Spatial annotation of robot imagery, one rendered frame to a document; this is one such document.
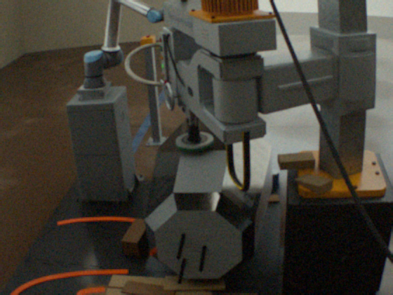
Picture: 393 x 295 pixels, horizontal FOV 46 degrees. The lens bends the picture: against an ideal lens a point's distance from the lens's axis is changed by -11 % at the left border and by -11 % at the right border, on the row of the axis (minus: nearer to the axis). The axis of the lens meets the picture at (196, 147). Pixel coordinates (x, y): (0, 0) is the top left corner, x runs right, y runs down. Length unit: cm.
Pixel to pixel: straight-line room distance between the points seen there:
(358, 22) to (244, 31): 71
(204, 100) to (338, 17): 77
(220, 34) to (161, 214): 103
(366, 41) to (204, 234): 126
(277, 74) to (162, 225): 94
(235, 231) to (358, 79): 96
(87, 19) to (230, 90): 827
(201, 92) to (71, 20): 813
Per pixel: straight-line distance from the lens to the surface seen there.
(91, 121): 386
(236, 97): 209
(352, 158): 265
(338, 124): 252
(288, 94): 223
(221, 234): 252
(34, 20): 1070
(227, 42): 193
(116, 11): 387
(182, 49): 266
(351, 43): 237
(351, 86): 240
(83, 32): 1031
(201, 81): 233
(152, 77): 486
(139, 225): 353
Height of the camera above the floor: 203
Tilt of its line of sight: 24 degrees down
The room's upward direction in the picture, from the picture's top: 4 degrees counter-clockwise
